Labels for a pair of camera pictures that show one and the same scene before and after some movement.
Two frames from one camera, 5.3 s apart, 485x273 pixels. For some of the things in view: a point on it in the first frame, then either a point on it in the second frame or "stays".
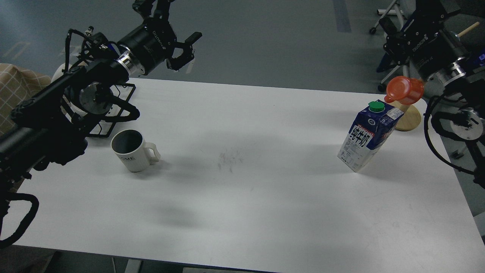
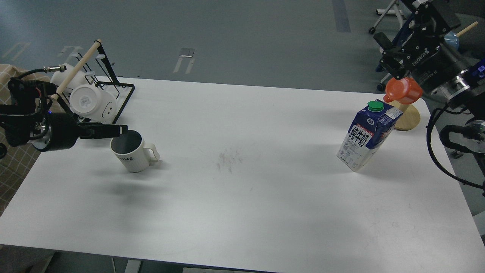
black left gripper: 152,43 -> 66,129
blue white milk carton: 371,128 stays
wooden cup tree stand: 412,118 stays
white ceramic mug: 130,146 stays
